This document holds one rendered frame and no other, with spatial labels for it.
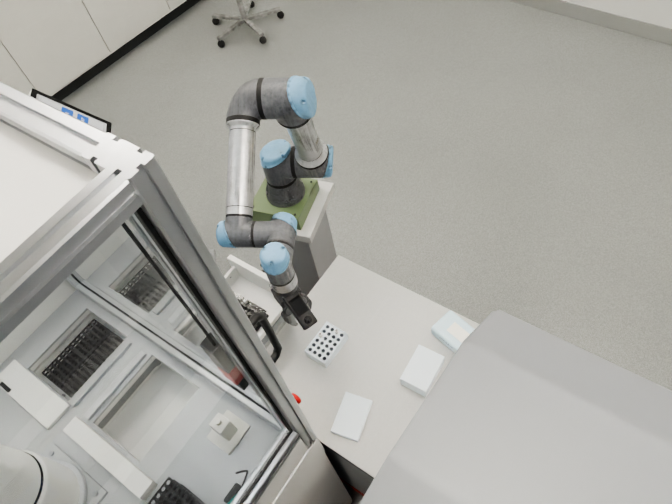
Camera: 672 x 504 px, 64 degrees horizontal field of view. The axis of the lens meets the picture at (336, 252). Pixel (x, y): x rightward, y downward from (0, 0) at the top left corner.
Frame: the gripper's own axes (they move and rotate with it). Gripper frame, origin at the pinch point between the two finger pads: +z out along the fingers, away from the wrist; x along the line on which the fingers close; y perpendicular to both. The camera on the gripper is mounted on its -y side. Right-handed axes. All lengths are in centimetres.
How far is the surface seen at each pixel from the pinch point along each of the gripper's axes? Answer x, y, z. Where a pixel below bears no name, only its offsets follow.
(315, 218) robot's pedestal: -30, 42, 14
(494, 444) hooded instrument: 3, -73, -86
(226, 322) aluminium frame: 19, -35, -76
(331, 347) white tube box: -4.0, -7.9, 10.9
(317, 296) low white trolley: -11.5, 12.6, 14.1
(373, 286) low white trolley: -29.0, 3.4, 14.1
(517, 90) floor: -210, 101, 89
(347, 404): 2.5, -25.6, 12.5
